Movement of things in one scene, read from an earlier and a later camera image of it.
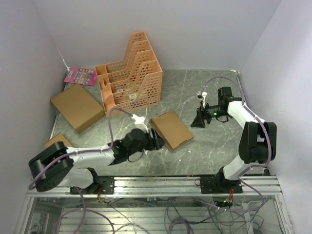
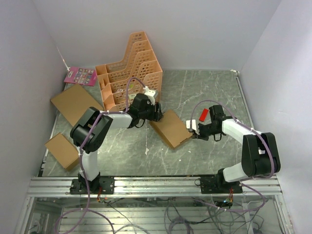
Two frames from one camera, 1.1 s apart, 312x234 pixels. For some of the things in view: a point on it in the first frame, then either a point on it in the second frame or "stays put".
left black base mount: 101,185 stays put
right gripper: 201,113 → 200,136
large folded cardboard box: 80,108 stays put
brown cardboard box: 171,129 stays put
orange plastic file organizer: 134,83 stays put
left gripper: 155,142 → 157,116
